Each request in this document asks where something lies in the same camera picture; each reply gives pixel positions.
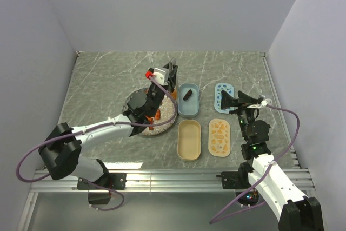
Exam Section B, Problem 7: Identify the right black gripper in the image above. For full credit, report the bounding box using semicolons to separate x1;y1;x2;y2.
221;90;260;141

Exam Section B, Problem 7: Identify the orange fried cutlet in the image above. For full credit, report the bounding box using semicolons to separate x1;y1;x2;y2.
171;90;178;101

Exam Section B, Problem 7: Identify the black sea cucumber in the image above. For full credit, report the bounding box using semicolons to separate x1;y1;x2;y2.
183;89;193;101

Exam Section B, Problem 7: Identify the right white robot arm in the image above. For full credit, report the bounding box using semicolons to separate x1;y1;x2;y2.
219;90;324;230

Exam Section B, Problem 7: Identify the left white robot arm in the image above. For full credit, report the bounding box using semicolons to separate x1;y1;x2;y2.
38;59;178;189

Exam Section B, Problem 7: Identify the blue lunch box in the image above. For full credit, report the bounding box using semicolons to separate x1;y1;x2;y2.
178;83;199;118

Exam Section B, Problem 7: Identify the beige lunch box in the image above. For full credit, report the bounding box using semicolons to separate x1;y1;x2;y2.
177;120;201;161

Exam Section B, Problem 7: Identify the blue patterned lid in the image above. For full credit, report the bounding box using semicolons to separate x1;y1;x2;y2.
214;82;236;114

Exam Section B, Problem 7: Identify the beige patterned lid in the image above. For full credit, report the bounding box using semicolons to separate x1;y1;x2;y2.
208;119;231;157

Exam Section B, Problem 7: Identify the speckled round plate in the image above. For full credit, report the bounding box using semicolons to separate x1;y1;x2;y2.
122;88;179;137

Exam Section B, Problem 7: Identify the spotted orange food piece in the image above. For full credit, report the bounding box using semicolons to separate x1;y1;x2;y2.
154;109;161;120

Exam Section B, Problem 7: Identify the orange drumstick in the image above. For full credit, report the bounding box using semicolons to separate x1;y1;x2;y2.
147;117;154;131

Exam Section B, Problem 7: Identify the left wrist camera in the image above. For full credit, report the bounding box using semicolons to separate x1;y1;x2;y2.
145;67;169;85

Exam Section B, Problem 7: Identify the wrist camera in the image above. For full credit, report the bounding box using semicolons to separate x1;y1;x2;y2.
260;95;272;107
145;67;169;85

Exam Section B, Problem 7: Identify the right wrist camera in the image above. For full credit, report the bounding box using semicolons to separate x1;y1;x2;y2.
260;95;272;107

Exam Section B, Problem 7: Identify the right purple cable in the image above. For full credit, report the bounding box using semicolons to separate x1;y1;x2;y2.
209;102;301;223

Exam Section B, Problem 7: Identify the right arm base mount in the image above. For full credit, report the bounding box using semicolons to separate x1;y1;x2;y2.
216;162;260;206

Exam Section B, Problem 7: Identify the aluminium frame rail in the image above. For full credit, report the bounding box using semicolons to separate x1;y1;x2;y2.
29;168;316;194

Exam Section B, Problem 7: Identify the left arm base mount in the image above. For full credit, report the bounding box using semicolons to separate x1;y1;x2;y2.
77;173;127;206

